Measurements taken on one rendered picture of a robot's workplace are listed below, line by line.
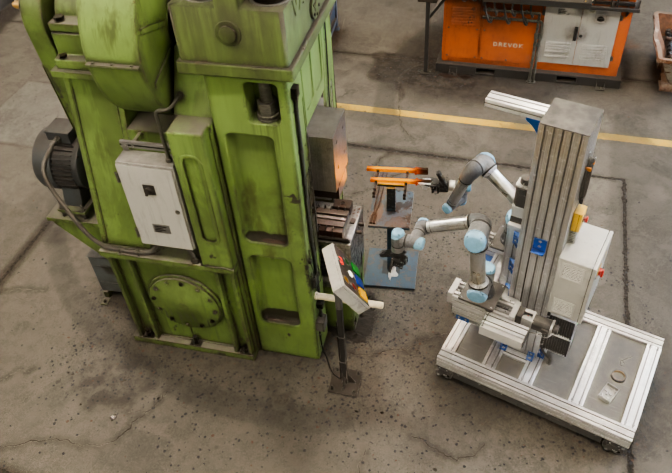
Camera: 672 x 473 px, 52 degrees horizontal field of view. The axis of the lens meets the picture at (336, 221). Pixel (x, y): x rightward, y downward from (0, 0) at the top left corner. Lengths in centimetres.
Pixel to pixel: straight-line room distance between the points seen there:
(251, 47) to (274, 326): 217
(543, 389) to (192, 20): 305
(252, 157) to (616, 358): 271
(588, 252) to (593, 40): 381
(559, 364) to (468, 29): 395
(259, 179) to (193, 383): 173
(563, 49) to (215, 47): 482
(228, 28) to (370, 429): 269
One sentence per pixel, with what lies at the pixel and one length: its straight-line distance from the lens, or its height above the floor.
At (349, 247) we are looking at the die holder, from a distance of 442.
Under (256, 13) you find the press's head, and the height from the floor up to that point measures 264.
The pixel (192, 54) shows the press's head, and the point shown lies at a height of 240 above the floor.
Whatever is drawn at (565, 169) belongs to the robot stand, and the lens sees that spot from 368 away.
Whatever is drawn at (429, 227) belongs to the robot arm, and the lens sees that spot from 399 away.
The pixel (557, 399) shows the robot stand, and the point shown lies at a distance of 465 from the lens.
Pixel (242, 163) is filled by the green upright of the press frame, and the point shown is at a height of 168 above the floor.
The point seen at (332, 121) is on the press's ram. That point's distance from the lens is 397.
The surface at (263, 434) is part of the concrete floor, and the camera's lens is 471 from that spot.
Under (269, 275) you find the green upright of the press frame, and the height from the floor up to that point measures 77.
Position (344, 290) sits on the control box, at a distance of 383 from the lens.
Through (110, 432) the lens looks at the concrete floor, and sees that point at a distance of 499.
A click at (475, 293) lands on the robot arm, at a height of 103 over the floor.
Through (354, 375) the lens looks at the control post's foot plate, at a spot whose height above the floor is 1.
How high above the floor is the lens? 406
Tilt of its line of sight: 44 degrees down
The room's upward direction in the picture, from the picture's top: 5 degrees counter-clockwise
